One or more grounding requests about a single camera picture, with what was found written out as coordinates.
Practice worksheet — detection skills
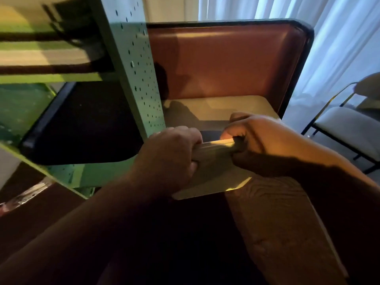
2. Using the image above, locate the person's right hand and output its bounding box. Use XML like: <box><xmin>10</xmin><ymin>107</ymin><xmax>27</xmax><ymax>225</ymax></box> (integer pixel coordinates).
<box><xmin>220</xmin><ymin>112</ymin><xmax>299</xmax><ymax>179</ymax></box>

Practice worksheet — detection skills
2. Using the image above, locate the person's left hand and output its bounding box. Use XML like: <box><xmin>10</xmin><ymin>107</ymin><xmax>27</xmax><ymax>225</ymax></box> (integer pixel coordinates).
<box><xmin>127</xmin><ymin>126</ymin><xmax>203</xmax><ymax>199</ymax></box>

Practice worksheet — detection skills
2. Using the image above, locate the grey white tray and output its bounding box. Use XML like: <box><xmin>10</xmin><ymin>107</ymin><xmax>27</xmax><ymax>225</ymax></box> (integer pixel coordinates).
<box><xmin>172</xmin><ymin>145</ymin><xmax>253</xmax><ymax>201</ymax></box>

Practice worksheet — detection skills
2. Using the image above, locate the black tray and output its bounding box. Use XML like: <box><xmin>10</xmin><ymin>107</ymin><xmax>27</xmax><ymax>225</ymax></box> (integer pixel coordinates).
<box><xmin>19</xmin><ymin>81</ymin><xmax>144</xmax><ymax>166</ymax></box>

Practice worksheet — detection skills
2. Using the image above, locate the green perforated metal shelf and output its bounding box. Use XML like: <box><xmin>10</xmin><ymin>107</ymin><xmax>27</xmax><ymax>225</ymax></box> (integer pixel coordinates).
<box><xmin>0</xmin><ymin>0</ymin><xmax>167</xmax><ymax>200</ymax></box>

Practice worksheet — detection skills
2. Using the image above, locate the person's right forearm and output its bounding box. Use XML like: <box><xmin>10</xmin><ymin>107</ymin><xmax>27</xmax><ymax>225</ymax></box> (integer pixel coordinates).
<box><xmin>285</xmin><ymin>139</ymin><xmax>380</xmax><ymax>285</ymax></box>

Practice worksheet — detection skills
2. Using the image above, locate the person's left forearm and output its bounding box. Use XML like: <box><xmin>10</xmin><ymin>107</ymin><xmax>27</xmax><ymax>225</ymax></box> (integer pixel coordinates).
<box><xmin>0</xmin><ymin>175</ymin><xmax>179</xmax><ymax>285</ymax></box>

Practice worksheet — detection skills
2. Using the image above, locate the white cushioned metal chair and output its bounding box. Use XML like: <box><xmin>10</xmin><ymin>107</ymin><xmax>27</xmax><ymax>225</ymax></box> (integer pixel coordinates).
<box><xmin>301</xmin><ymin>72</ymin><xmax>380</xmax><ymax>175</ymax></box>

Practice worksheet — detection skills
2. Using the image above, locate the small clear plastic scrap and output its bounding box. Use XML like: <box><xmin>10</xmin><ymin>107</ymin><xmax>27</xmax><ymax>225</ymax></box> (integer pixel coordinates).
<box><xmin>0</xmin><ymin>177</ymin><xmax>55</xmax><ymax>218</ymax></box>

